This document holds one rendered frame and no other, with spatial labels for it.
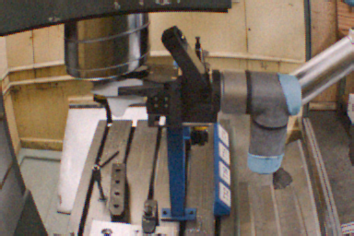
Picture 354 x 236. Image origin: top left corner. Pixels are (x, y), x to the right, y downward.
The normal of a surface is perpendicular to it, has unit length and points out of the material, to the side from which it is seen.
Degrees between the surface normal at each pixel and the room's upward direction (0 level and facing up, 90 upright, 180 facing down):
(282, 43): 90
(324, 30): 90
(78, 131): 24
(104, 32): 90
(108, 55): 90
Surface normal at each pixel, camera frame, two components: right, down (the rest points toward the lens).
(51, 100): -0.05, 0.49
